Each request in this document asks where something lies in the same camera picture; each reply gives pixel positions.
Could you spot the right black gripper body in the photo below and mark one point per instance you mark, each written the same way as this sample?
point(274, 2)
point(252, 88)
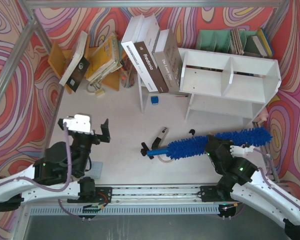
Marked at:
point(215, 144)

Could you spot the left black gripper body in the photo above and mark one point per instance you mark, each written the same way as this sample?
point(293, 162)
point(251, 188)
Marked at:
point(89, 137)

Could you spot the blue microfiber duster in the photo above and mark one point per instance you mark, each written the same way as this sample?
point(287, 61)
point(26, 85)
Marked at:
point(195, 146)

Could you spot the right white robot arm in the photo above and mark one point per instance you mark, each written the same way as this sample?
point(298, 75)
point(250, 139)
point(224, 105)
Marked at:
point(265, 196)

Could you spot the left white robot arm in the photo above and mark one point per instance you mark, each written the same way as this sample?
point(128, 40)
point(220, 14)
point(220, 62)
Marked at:
point(20, 188)

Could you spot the white wooden bookshelf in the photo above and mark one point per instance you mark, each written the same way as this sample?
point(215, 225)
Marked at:
point(227, 84)

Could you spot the silver black pen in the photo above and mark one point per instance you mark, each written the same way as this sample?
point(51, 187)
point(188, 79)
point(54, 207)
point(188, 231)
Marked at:
point(191, 133)

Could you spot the grey black stapler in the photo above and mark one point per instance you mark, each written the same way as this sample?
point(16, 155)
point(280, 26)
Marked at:
point(160, 138)

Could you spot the black binder clip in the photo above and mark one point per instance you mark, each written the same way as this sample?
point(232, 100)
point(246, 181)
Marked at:
point(144, 151)

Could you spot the blue pencil sharpener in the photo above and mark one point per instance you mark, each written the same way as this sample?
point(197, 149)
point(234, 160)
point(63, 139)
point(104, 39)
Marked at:
point(154, 100)

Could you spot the small white side shelf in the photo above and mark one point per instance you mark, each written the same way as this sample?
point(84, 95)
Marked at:
point(144, 94)

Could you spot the black and white book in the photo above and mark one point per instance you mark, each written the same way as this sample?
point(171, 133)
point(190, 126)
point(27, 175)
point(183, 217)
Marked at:
point(76, 64)

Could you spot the green desk organizer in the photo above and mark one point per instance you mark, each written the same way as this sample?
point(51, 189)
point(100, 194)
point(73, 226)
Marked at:
point(222, 41)

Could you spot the grey Lonely Ones book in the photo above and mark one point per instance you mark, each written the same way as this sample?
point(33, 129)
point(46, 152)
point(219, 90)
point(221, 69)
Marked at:
point(168, 59)

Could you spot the clear cup of pencils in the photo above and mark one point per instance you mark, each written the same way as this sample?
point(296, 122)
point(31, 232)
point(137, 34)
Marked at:
point(127, 73)

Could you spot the blue yellow book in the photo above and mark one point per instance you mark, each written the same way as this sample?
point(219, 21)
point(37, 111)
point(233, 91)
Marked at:
point(265, 41)

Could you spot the stack of yellow books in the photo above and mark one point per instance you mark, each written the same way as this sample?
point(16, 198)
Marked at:
point(104, 60)

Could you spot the brown Fredonia book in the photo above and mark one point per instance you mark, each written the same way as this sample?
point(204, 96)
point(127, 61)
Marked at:
point(146, 43)

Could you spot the white Mademoiselle book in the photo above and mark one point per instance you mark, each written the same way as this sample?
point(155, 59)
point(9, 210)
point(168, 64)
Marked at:
point(128, 43)

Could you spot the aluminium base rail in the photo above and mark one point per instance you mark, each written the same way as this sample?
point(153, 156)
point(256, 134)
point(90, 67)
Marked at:
point(149, 200)

